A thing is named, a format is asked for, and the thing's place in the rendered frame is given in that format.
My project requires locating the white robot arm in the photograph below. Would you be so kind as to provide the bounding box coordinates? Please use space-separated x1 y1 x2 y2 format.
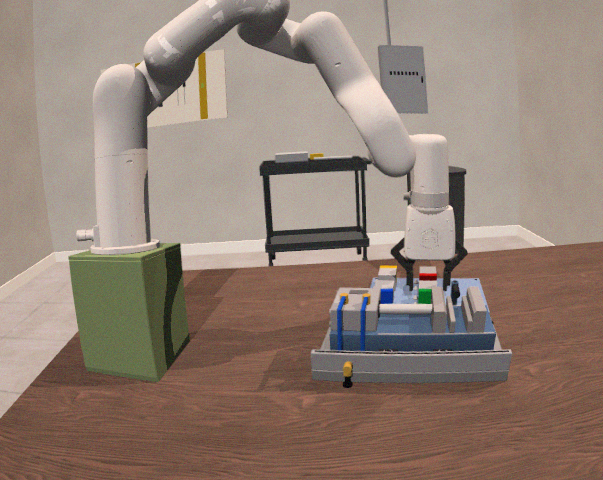
76 0 449 255

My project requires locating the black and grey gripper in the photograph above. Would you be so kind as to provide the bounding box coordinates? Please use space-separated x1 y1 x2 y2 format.
390 204 468 291

